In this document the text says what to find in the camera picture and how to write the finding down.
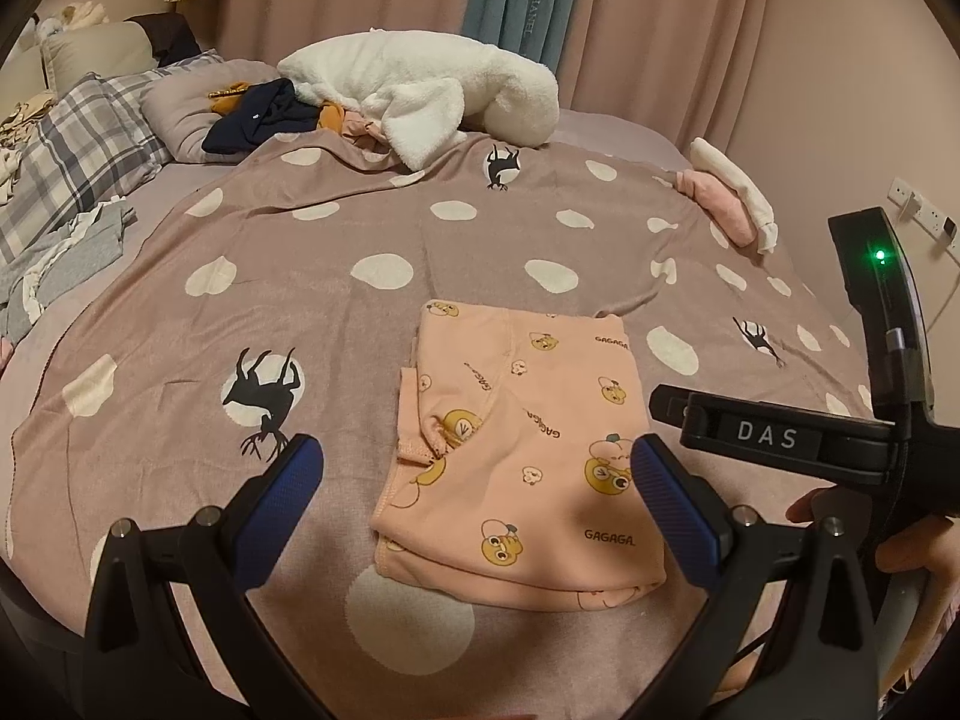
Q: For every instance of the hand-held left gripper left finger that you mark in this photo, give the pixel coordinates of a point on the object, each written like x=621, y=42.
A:
x=277, y=511

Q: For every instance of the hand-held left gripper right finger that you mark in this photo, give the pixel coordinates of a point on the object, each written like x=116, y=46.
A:
x=673, y=511

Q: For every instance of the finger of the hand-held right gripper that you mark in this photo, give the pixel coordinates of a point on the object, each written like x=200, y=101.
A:
x=667, y=401

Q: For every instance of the peach printed small pants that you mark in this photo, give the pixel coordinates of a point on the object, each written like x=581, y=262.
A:
x=525, y=390

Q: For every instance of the person's right hand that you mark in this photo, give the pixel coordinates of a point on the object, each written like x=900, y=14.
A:
x=922, y=547

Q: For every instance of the folded pink garment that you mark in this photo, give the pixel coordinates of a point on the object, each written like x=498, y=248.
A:
x=720, y=202

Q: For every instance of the folded white garment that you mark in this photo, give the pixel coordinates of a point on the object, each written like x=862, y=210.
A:
x=731, y=165

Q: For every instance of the white power strip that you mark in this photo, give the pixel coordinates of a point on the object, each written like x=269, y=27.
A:
x=926, y=210

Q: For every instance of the mauve polka dot blanket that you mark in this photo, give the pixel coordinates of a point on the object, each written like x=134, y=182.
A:
x=375, y=202

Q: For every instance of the grey ruffled garment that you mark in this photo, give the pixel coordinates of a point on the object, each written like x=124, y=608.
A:
x=67, y=255

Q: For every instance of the pink curtain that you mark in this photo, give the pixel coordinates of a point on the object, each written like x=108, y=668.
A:
x=675, y=30

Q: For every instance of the navy garment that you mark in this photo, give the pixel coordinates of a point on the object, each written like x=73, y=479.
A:
x=255, y=120

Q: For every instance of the crumpled pink garment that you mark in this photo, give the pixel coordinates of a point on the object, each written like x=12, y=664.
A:
x=360, y=126

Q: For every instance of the white fluffy garment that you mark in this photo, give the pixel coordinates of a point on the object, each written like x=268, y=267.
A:
x=420, y=75

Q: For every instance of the mustard garment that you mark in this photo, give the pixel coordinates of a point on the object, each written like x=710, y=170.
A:
x=229, y=94

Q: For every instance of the mauve pillow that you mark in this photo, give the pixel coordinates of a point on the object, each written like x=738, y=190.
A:
x=180, y=101

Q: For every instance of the grey plaid pillow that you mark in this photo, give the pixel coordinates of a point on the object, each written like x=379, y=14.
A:
x=82, y=135

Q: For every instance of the teal curtain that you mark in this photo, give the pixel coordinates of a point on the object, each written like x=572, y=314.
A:
x=517, y=0

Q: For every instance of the cream patterned cloth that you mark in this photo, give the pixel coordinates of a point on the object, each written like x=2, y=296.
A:
x=22, y=120

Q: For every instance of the dark brown pillow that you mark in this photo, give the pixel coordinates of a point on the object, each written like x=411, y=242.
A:
x=169, y=34

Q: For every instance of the beige pillow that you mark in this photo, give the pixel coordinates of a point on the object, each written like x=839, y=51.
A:
x=97, y=49

